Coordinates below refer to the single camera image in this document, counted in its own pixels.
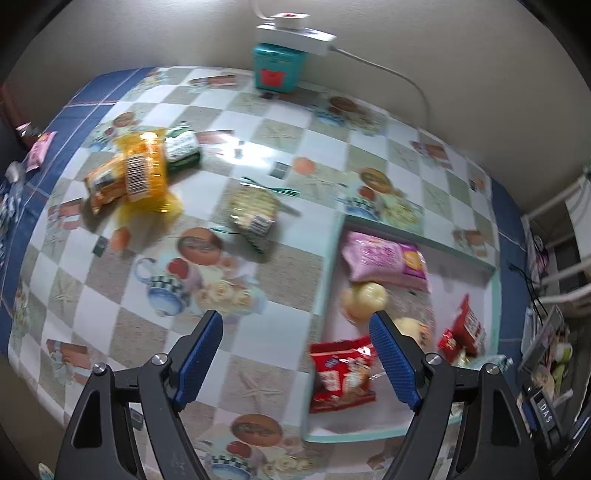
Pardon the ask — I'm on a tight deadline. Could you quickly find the white cable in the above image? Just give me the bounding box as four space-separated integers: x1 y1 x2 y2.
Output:
332 46 432 127

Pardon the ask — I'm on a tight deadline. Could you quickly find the black cable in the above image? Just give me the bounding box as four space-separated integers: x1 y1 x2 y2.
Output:
508 263 550 315

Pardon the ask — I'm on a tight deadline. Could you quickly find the round pastry clear packet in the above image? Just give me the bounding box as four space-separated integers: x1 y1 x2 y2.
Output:
342 281 389 324
392 316 432 352

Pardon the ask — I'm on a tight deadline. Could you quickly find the small pink snack packet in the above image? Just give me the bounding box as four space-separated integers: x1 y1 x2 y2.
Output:
25 131 58 172

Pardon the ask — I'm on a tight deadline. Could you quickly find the teal box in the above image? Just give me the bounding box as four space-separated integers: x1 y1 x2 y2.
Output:
252 41 306 93

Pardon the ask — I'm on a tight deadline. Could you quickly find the dark green snack packet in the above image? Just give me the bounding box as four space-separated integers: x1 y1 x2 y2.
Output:
164 122 202 174

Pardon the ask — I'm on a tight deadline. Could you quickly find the white power strip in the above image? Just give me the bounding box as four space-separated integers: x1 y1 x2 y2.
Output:
256 23 338 55

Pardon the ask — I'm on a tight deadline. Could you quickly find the orange beige snack packet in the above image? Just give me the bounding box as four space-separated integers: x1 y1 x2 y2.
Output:
84 154 130 214

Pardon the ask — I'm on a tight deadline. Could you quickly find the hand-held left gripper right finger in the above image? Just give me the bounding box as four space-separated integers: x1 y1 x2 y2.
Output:
368 310 541 480

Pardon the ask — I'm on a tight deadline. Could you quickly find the red triangular snack packet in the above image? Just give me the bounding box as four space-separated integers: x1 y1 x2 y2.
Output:
308 337 377 415

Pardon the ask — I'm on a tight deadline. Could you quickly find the yellow snack packet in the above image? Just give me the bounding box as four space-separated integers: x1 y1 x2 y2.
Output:
113 127 183 215

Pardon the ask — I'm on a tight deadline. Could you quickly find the white plug adapter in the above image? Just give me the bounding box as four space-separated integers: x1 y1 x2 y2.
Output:
271 11 308 31

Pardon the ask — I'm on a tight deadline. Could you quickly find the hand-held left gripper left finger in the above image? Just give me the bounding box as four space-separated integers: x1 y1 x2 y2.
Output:
55 309 225 480

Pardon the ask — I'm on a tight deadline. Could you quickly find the white chair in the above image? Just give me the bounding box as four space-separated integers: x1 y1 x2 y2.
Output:
526 175 591 301

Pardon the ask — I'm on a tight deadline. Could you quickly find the teal tray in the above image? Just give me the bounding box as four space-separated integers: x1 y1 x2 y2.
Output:
302 215 504 444

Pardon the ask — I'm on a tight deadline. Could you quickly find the pink swiss roll packet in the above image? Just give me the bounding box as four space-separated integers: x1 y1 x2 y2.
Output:
341 231 432 294

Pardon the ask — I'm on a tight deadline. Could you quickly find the green cracker packet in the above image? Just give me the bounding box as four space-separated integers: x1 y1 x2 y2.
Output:
228 182 301 252

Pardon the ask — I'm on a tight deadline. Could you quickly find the red white biscuit packet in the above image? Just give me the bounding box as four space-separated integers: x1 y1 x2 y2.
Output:
436 295 488 358

